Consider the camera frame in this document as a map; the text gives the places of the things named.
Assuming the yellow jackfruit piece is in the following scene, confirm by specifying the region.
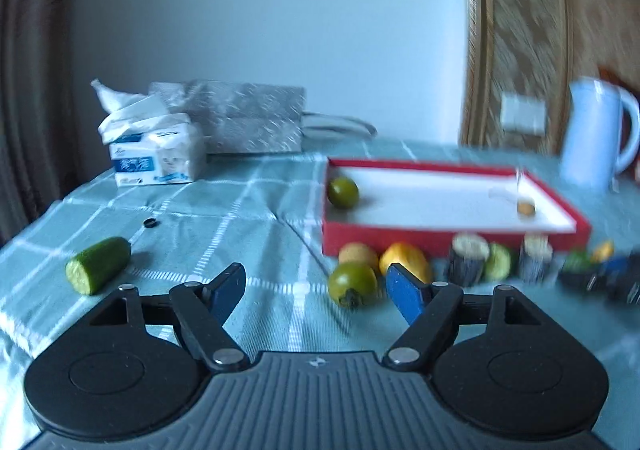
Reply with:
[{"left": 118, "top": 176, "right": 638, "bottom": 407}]
[
  {"left": 378, "top": 242, "right": 433, "bottom": 284},
  {"left": 590, "top": 240, "right": 615, "bottom": 264}
]

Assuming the green cucumber chunk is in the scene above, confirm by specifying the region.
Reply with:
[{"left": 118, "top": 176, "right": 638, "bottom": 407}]
[{"left": 562, "top": 250, "right": 593, "bottom": 274}]

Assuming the dark sugarcane chunk bitten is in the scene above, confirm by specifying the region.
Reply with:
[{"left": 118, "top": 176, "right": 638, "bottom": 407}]
[{"left": 446, "top": 232, "right": 490, "bottom": 288}]

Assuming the small green cucumber slice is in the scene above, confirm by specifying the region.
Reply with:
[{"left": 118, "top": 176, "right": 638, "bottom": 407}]
[{"left": 484, "top": 243, "right": 513, "bottom": 282}]

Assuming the green tomato with calyx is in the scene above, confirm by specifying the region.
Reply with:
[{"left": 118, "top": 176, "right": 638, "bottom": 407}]
[{"left": 328, "top": 262, "right": 378, "bottom": 309}]

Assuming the dark sugarcane chunk whole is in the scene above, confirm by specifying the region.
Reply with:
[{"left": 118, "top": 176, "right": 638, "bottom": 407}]
[{"left": 518, "top": 234, "right": 553, "bottom": 283}]

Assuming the brown longan without stem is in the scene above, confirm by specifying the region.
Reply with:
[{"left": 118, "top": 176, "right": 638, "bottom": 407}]
[{"left": 338, "top": 242, "right": 380, "bottom": 274}]

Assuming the brown longan with stem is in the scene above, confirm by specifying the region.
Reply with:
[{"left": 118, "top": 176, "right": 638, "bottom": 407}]
[{"left": 515, "top": 168, "right": 536, "bottom": 217}]

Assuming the green tomato round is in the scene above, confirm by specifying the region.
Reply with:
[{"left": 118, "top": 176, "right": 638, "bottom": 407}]
[{"left": 326, "top": 176, "right": 360, "bottom": 210}]

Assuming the red shallow cardboard tray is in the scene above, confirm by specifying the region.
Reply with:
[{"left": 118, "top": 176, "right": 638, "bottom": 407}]
[{"left": 321, "top": 158, "right": 592, "bottom": 257}]

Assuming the cucumber end piece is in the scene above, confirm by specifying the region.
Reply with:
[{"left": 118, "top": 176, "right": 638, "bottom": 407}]
[{"left": 65, "top": 236, "right": 131, "bottom": 296}]

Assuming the light blue electric kettle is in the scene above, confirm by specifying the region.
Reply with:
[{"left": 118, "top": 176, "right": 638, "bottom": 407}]
[{"left": 560, "top": 77, "right": 639, "bottom": 192}]

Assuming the white tissue pack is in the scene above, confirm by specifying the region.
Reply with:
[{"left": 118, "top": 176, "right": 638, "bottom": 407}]
[{"left": 91, "top": 80, "right": 206, "bottom": 187}]

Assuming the grey patterned gift bag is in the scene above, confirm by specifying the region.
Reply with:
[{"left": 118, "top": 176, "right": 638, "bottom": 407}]
[{"left": 149, "top": 80, "right": 378, "bottom": 154}]

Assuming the brown patterned curtain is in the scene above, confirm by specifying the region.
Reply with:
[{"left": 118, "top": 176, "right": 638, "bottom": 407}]
[{"left": 1, "top": 0, "right": 80, "bottom": 242}]

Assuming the white wall switch panel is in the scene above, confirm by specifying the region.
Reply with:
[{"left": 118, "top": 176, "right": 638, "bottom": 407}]
[{"left": 500, "top": 92, "right": 547, "bottom": 136}]

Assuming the gold ornate wall frame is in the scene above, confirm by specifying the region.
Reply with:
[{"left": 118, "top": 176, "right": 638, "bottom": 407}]
[{"left": 459, "top": 0, "right": 639, "bottom": 154}]

